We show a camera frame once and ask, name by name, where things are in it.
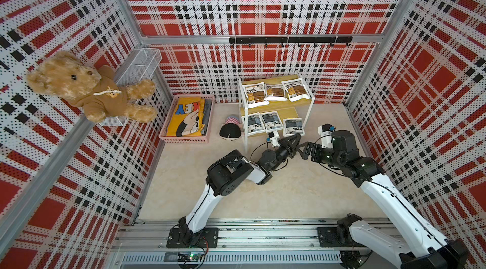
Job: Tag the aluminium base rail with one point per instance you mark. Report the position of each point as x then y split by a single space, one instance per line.
243 243

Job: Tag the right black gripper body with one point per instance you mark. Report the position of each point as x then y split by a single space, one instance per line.
322 155

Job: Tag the white wire mesh basket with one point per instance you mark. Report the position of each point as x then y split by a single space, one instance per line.
141 64

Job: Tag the brown teddy bear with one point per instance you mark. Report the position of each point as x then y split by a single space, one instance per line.
94 90

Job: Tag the green circuit board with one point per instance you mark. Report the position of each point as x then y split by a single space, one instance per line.
189 257

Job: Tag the pink plastic basket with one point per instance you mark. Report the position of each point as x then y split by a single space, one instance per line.
209 103

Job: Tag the yellow two-tier shelf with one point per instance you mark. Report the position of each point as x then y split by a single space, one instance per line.
285 109

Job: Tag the yellow printed folded cloth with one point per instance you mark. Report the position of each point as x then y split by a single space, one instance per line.
186 119

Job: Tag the black hook rail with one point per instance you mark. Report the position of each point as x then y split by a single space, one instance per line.
331 40

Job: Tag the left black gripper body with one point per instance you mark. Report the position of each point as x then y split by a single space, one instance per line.
282 151

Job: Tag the grey coffee bag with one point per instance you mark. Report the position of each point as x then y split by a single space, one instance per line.
272 121
254 124
293 126

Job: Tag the brown coffee bag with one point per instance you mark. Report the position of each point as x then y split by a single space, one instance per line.
255 95
275 92
296 89

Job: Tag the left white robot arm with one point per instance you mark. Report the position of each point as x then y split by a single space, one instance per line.
226 174

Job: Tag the black doll with striped hat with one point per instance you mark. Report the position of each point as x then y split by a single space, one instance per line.
231 130

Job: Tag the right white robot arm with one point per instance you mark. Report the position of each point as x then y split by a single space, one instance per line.
421 246

